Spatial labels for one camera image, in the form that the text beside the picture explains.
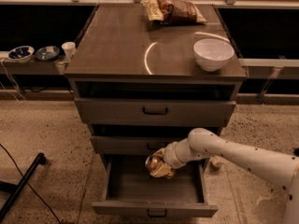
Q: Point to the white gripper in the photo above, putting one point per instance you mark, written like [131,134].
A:
[170,159]

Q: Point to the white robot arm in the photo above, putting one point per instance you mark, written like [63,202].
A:
[274,167]

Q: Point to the bottom grey drawer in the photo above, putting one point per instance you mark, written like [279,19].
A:
[130,190]

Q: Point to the grey drawer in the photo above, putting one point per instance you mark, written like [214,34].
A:
[120,145]
[142,112]
[130,190]

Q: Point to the middle grey drawer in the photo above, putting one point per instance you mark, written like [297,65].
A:
[120,145]

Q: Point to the grey drawer cabinet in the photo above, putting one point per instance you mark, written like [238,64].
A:
[123,55]

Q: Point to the top grey drawer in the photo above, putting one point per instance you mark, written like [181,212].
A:
[142,112]

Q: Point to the cabinet caster wheel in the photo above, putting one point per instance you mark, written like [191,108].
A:
[216,163]

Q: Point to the white ceramic bowl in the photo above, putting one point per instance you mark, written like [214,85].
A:
[212,54]

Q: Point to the black stand leg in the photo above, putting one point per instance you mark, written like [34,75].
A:
[14,190]

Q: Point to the white paper cup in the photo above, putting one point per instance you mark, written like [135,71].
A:
[69,49]

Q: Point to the brown chip bag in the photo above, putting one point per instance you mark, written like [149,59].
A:
[174,12]

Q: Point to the blue dark bowl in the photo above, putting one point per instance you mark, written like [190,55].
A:
[47,54]

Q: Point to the blue white bowl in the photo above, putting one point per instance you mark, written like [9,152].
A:
[22,54]

